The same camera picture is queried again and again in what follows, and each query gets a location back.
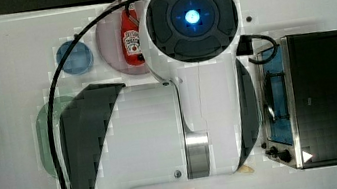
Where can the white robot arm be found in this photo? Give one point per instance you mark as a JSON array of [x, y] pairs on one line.
[[197, 118]]

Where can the black toaster oven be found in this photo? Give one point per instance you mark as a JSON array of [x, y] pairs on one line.
[[299, 101]]

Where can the blue small bowl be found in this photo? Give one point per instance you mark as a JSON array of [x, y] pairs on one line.
[[79, 61]]

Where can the grey round plate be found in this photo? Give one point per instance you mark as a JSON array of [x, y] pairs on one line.
[[108, 42]]

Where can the peeled banana toy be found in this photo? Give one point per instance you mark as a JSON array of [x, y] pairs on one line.
[[245, 169]]

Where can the green plastic strainer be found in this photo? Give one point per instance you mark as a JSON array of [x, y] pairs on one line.
[[42, 133]]

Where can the red ketchup bottle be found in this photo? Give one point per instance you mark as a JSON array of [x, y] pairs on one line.
[[130, 38]]

